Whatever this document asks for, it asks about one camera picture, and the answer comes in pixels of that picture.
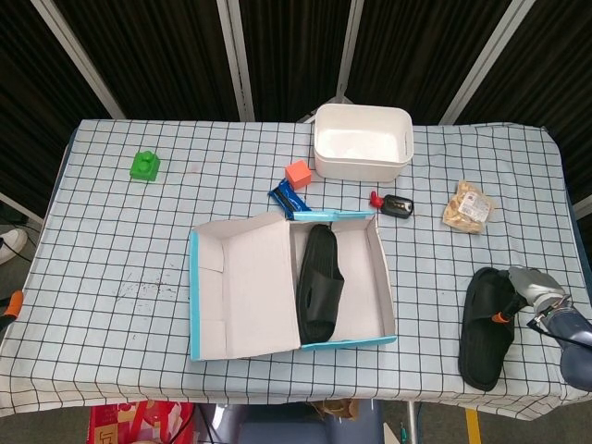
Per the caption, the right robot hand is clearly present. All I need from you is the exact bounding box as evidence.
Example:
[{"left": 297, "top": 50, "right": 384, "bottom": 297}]
[{"left": 492, "top": 265, "right": 570, "bottom": 324}]

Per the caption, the black rubber slipper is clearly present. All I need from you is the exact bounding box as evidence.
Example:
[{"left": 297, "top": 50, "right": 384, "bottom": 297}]
[
  {"left": 295, "top": 223, "right": 347, "bottom": 344},
  {"left": 457, "top": 266, "right": 518, "bottom": 394}
]

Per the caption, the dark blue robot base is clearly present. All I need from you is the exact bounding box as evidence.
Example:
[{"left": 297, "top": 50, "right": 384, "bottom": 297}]
[{"left": 198, "top": 400, "right": 385, "bottom": 444}]

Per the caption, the blue cardboard shoebox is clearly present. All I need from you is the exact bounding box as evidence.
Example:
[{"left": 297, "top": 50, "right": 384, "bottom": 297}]
[{"left": 188, "top": 210, "right": 399, "bottom": 362}]

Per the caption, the red patterned bag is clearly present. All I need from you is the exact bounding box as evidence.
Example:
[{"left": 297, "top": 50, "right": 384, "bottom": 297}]
[{"left": 88, "top": 401, "right": 195, "bottom": 444}]

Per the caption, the clear bag of nuts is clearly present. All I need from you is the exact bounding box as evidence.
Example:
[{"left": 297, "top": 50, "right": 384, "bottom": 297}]
[{"left": 442, "top": 179, "right": 496, "bottom": 235}]

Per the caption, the black car key fob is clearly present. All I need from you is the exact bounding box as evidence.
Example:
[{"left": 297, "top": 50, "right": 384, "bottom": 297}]
[{"left": 381, "top": 193, "right": 416, "bottom": 218}]

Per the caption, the metal table leg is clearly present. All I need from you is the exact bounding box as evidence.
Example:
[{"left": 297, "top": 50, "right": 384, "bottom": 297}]
[{"left": 404, "top": 401, "right": 417, "bottom": 444}]

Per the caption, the white plastic storage bin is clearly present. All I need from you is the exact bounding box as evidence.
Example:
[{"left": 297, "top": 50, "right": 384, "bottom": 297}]
[
  {"left": 313, "top": 103, "right": 414, "bottom": 167},
  {"left": 314, "top": 156, "right": 411, "bottom": 182}
]

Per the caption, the brown paper bag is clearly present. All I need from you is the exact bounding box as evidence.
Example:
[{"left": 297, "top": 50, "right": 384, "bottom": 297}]
[{"left": 310, "top": 398, "right": 361, "bottom": 420}]

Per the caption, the blue snack packet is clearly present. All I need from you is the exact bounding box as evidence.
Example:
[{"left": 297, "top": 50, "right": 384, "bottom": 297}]
[{"left": 268, "top": 179, "right": 312, "bottom": 219}]

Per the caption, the orange cube block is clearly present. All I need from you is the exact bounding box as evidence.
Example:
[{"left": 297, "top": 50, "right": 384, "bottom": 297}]
[{"left": 284, "top": 159, "right": 312, "bottom": 191}]

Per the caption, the green toy brick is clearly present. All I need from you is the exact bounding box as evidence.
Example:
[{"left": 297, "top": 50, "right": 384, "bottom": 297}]
[{"left": 129, "top": 151, "right": 161, "bottom": 184}]

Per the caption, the white checkered tablecloth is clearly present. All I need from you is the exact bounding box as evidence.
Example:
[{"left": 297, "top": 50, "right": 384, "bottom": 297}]
[{"left": 0, "top": 118, "right": 592, "bottom": 411}]

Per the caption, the black folding partition screen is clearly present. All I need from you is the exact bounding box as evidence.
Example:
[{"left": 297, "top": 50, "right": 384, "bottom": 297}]
[{"left": 0, "top": 0, "right": 592, "bottom": 223}]

